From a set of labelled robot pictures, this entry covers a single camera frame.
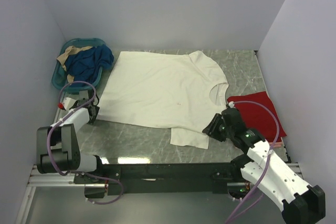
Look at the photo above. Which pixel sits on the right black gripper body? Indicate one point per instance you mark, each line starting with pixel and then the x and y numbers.
pixel 229 132

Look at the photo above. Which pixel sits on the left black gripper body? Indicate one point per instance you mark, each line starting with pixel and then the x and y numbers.
pixel 93 119

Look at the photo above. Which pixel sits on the cream white t-shirt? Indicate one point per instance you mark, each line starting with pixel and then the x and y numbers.
pixel 177 92

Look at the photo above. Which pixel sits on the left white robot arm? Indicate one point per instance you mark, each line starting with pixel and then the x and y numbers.
pixel 57 145

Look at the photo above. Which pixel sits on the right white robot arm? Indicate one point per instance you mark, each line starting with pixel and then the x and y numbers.
pixel 298 201

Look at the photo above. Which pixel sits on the folded red t-shirt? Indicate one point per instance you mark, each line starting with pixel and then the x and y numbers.
pixel 256 117

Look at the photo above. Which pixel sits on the blue t-shirt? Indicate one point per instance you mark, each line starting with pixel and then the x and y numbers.
pixel 102 57

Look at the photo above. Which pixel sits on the folded pink t-shirt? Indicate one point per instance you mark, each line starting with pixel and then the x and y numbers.
pixel 277 144

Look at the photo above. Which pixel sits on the black base beam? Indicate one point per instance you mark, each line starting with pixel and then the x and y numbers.
pixel 217 178

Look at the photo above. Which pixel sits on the tan t-shirt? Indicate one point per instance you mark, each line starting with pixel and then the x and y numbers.
pixel 77 63

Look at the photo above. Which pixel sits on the aluminium rail frame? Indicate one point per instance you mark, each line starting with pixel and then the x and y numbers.
pixel 241 193

